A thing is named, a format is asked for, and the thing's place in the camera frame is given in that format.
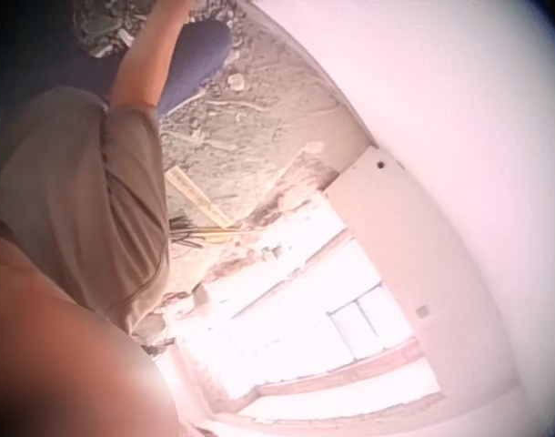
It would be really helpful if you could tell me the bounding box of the yellow wooden plank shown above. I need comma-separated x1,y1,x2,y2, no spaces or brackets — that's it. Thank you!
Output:
165,167,232,229

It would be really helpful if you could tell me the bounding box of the pile of grey rubble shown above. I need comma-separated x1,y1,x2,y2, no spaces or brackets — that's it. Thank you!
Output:
72,0,147,58

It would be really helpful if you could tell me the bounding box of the bundle of dark cables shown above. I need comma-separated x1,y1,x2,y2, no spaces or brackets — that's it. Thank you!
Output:
167,215,207,249

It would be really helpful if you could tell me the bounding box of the window frame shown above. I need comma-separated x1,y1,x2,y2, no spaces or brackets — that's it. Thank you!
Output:
326,280,397,361

